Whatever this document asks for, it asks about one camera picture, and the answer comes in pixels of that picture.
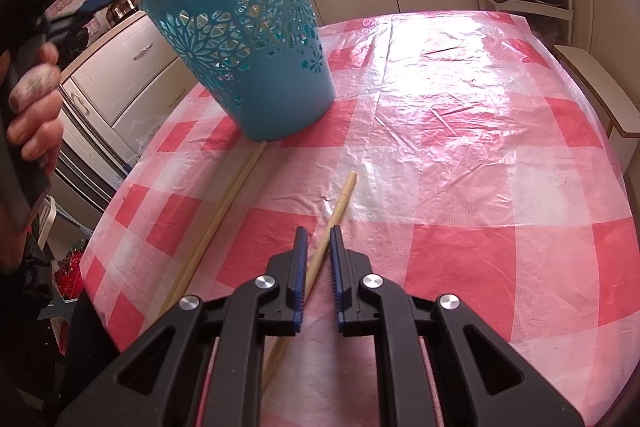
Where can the metal kettle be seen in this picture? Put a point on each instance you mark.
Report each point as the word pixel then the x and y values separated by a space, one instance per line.
pixel 120 9

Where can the blue perforated plastic basket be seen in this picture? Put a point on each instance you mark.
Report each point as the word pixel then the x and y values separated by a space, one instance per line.
pixel 285 107

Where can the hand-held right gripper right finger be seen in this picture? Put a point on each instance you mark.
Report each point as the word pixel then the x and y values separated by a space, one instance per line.
pixel 336 282

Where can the person's left hand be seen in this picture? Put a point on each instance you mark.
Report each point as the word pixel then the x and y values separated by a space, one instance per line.
pixel 37 117

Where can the red bag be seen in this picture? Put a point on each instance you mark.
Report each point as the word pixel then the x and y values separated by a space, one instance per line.
pixel 70 269

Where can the cream counter cabinet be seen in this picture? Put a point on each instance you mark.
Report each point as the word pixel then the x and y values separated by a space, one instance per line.
pixel 130 72

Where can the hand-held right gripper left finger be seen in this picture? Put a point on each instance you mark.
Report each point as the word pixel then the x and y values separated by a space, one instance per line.
pixel 299 279

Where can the pink checkered plastic tablecloth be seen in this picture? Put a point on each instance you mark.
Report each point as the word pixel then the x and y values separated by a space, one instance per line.
pixel 450 167

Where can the silver appliance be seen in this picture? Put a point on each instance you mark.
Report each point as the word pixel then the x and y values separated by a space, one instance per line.
pixel 85 167

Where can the white wooden bench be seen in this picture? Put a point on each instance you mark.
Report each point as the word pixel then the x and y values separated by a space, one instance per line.
pixel 600 87

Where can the wooden chopstick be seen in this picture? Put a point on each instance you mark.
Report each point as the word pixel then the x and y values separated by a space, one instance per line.
pixel 210 227
pixel 218 227
pixel 345 197

